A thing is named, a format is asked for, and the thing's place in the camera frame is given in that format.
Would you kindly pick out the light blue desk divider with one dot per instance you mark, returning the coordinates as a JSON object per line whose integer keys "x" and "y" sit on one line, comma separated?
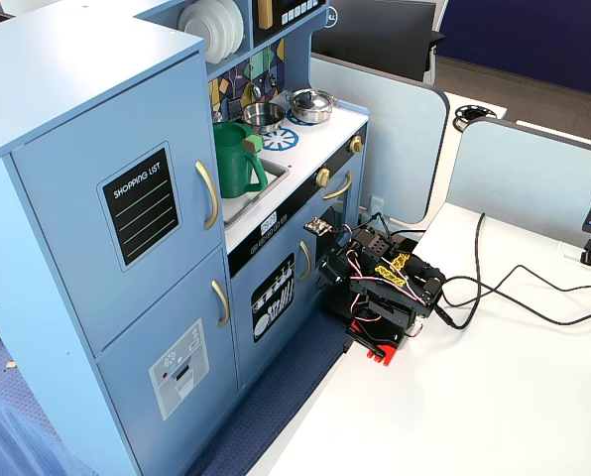
{"x": 523, "y": 173}
{"x": 394, "y": 149}

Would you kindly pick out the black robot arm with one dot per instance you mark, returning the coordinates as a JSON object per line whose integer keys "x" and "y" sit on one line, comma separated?
{"x": 399, "y": 292}

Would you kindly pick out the hanging toy spatula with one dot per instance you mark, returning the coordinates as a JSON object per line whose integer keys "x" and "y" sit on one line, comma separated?
{"x": 234, "y": 106}

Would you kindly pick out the steel toy pot with lid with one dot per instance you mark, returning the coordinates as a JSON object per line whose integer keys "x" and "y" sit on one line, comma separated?
{"x": 310, "y": 104}

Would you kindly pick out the black toy microwave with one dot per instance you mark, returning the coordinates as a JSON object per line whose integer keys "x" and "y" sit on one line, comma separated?
{"x": 288, "y": 17}

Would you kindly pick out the black shopping list chalkboard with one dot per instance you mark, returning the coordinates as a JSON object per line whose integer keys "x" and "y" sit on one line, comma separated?
{"x": 144, "y": 208}

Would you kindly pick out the blue cloth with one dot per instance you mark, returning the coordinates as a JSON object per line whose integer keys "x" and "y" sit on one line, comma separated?
{"x": 13, "y": 436}

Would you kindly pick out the medium white plate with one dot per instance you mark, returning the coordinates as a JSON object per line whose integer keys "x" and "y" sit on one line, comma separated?
{"x": 216, "y": 37}

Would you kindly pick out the office chair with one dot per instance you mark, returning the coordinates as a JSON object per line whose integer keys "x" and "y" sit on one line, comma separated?
{"x": 435, "y": 44}

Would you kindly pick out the white wall socket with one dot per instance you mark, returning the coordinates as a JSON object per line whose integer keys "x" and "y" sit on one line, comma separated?
{"x": 376, "y": 205}

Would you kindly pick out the open steel toy pot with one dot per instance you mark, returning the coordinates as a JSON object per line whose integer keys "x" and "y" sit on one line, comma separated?
{"x": 263, "y": 115}

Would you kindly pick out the black Dell monitor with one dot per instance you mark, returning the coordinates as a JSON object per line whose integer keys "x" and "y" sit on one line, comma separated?
{"x": 375, "y": 35}

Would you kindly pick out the small green wooden block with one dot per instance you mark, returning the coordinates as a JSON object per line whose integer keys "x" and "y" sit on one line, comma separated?
{"x": 253, "y": 144}

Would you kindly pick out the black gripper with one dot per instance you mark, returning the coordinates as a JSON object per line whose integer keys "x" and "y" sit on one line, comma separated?
{"x": 378, "y": 343}

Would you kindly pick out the small white plate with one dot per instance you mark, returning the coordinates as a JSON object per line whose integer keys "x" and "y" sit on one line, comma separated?
{"x": 194, "y": 25}

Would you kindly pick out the blue fridge door with chalkboard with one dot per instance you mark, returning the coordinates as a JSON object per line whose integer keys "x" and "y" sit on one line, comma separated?
{"x": 77, "y": 238}

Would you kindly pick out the colourful mosaic backsplash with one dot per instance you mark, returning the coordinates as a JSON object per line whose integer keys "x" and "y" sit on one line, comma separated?
{"x": 258, "y": 62}

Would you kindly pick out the small camera circuit board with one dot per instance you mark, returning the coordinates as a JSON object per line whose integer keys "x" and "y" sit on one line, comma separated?
{"x": 318, "y": 226}

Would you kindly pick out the green plastic pitcher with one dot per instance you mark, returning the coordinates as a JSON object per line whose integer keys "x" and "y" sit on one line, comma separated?
{"x": 233, "y": 166}

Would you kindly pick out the white toy sink basin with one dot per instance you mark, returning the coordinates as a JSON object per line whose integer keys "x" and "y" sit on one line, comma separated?
{"x": 271, "y": 178}

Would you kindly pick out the black filament spool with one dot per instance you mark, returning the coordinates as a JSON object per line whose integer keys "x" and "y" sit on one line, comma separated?
{"x": 466, "y": 119}

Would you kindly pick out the large white plate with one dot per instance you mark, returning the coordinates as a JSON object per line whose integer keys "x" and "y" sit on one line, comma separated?
{"x": 235, "y": 35}

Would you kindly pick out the hanging toy ladle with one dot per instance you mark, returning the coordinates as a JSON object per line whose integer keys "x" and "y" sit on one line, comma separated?
{"x": 254, "y": 91}

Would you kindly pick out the red table clamp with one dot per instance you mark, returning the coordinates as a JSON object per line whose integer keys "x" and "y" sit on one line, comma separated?
{"x": 382, "y": 354}

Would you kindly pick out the blue toy kitchen body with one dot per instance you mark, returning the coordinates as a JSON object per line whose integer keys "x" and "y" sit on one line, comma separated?
{"x": 67, "y": 89}

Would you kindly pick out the blue fridge door with dispenser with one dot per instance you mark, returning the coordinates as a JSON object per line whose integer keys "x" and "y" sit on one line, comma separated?
{"x": 142, "y": 396}

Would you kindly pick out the white cabinet door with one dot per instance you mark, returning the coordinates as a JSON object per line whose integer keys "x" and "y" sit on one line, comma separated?
{"x": 285, "y": 317}

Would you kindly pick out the blue oven door with window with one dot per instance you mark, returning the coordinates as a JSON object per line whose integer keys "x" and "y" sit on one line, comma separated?
{"x": 342, "y": 208}

